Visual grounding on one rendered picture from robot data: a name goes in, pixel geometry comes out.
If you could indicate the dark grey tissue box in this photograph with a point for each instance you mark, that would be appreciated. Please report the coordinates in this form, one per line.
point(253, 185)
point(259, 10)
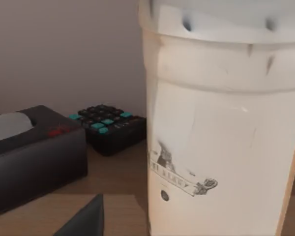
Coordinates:
point(32, 157)

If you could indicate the black calculator with teal keys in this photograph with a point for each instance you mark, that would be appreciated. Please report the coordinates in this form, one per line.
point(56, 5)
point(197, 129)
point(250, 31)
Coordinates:
point(110, 130)

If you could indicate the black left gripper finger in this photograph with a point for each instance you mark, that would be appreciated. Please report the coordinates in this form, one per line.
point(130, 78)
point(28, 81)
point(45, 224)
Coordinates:
point(89, 218)

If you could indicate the white paper cup with lid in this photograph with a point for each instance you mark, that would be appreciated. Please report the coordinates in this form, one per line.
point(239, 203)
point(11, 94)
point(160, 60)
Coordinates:
point(223, 127)

